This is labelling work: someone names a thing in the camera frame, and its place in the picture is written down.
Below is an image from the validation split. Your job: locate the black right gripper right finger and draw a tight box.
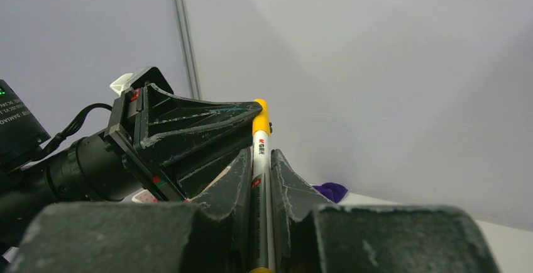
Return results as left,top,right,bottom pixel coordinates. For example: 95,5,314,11
271,149,500,272

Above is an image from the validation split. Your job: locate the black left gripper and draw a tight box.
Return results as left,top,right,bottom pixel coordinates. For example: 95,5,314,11
104,67,263,202

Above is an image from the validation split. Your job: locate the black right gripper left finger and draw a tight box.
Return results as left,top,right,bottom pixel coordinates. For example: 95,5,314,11
6,148,251,272

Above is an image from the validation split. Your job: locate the white marker pen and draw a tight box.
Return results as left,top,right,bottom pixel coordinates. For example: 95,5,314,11
249,130,276,272

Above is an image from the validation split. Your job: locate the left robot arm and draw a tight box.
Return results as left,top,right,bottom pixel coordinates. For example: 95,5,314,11
1,67,263,251

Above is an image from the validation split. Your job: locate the purple cloth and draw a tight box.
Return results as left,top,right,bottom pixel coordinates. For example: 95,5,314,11
312,182,348,204

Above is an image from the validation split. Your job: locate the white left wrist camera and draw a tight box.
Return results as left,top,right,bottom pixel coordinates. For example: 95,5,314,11
109,73,133,96

